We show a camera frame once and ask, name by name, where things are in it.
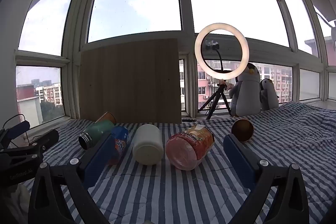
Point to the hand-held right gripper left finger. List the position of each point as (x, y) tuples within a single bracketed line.
[(97, 161)]

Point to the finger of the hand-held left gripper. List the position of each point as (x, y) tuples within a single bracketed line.
[(39, 140), (22, 126)]

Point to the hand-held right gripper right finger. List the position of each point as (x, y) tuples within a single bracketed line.
[(239, 161)]

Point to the brown paper cup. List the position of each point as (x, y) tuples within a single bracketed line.
[(242, 130)]

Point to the orange paper cup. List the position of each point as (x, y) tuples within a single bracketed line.
[(107, 117)]

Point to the white plastic cup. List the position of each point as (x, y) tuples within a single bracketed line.
[(147, 144)]

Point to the green thermos bottle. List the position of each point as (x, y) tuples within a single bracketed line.
[(95, 132)]

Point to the blue soda can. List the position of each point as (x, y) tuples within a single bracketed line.
[(120, 140)]

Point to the small black remote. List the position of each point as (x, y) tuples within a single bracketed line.
[(189, 119)]

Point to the black tripod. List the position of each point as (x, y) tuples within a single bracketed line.
[(220, 98)]

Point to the large penguin plush toy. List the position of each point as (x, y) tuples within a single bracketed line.
[(246, 92)]

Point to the small penguin plush toy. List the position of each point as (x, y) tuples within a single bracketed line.
[(269, 96)]

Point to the blue striped blanket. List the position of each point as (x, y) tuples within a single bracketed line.
[(168, 192)]

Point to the wooden board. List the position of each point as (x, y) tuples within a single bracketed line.
[(131, 79)]

